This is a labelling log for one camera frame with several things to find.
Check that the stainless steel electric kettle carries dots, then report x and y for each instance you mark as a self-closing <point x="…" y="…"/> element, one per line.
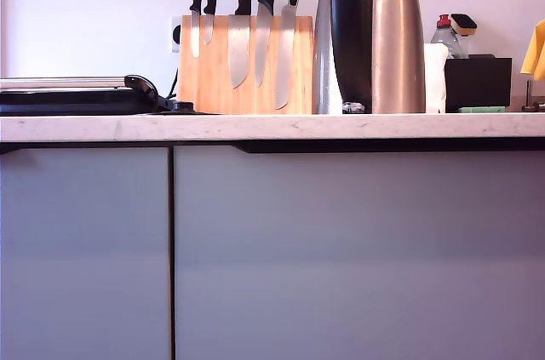
<point x="396" y="36"/>

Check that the black round kettle base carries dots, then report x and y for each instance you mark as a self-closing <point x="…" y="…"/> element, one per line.
<point x="185" y="107"/>

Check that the wooden knife block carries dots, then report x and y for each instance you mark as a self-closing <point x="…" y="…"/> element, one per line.
<point x="213" y="87"/>

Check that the wide grey cabinet door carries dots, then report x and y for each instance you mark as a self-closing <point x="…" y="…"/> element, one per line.
<point x="357" y="249"/>

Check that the white paper towel pack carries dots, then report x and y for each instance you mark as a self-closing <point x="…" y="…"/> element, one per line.
<point x="435" y="79"/>

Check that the clear bottle red cap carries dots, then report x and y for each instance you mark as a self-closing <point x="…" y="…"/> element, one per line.
<point x="447" y="41"/>

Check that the narrow grey cabinet door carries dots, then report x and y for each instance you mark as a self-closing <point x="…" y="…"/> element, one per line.
<point x="85" y="249"/>

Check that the green sponge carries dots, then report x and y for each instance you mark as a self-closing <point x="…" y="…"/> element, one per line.
<point x="481" y="109"/>

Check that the black electric grill metal bar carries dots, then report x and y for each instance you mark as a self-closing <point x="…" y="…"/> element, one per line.
<point x="64" y="102"/>

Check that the black rectangular box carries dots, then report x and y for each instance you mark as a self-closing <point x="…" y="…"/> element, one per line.
<point x="477" y="83"/>

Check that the black yellow sponge brush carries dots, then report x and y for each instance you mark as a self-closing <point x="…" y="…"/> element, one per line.
<point x="464" y="24"/>

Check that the metal rod stand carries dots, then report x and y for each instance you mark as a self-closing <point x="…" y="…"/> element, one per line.
<point x="529" y="94"/>

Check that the yellow cloth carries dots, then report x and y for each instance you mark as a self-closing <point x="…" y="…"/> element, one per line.
<point x="535" y="53"/>

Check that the white wall socket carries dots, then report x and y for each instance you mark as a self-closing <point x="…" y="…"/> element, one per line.
<point x="174" y="43"/>

